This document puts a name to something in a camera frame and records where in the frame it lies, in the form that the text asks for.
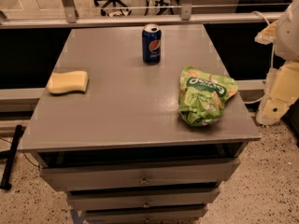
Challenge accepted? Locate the grey metal railing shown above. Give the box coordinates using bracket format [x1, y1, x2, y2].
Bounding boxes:
[0, 0, 281, 29]

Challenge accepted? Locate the grey drawer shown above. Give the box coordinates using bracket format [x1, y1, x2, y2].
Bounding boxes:
[84, 205, 207, 224]
[67, 188, 220, 211]
[41, 158, 240, 191]

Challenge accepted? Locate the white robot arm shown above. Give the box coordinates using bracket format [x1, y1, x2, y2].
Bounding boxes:
[255, 0, 299, 125]

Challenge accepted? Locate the blue pepsi can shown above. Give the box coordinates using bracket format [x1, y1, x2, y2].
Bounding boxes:
[142, 23, 162, 64]

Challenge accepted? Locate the middle grey drawer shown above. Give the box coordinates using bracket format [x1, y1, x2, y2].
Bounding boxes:
[67, 188, 220, 211]

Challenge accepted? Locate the yellow sponge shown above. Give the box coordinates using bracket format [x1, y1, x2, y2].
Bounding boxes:
[46, 71, 89, 94]

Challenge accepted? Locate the black bar on floor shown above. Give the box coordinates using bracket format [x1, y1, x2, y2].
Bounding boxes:
[0, 125, 24, 190]

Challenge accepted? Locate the green rice chip bag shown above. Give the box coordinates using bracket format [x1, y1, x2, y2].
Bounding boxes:
[178, 66, 238, 127]

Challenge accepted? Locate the bottom grey drawer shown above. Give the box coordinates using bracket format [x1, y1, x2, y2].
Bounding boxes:
[84, 205, 207, 224]

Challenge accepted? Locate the top grey drawer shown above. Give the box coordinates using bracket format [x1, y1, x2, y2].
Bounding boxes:
[41, 158, 240, 191]

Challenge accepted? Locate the white cable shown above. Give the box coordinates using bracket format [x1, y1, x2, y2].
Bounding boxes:
[242, 10, 277, 105]

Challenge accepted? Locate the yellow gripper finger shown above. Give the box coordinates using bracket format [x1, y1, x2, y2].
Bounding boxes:
[254, 21, 278, 45]
[256, 61, 299, 125]

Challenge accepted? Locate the grey drawer cabinet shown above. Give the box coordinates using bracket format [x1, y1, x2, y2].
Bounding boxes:
[19, 23, 262, 224]

